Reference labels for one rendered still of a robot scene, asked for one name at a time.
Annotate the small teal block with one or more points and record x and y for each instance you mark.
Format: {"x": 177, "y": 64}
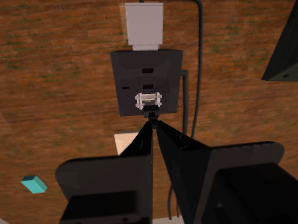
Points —
{"x": 34, "y": 183}

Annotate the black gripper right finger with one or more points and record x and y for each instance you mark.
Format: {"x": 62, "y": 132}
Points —
{"x": 192, "y": 165}

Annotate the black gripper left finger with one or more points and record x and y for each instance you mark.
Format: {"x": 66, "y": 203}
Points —
{"x": 131, "y": 170}

